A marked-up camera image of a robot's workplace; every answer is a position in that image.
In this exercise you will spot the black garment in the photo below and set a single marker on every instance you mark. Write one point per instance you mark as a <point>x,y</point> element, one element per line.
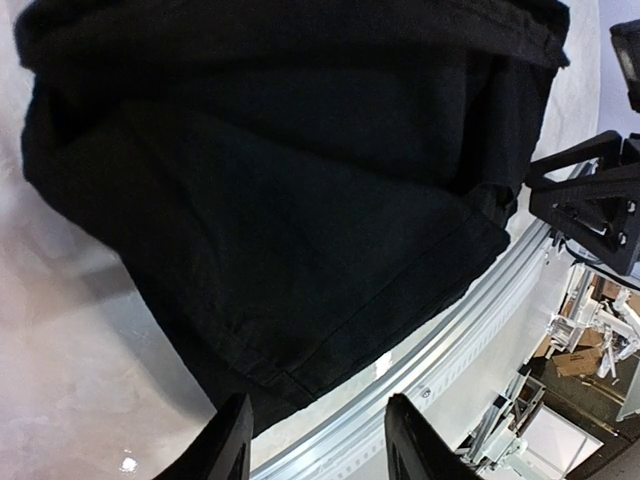
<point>293,186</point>

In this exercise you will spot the aluminium front rail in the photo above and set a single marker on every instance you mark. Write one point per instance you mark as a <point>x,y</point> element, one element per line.
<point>451,371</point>

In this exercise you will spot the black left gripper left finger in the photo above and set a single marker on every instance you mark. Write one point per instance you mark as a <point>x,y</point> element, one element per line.
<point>222,449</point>

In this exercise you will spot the cardboard boxes background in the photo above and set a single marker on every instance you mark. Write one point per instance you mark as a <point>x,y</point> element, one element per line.
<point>596,328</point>

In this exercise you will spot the white metal frames background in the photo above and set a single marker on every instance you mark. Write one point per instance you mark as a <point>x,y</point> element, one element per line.
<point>544,426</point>

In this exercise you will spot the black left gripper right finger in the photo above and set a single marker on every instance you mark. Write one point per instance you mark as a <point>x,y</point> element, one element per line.
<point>414,449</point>

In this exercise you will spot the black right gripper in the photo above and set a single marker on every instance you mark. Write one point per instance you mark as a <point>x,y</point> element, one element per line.
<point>599,213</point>

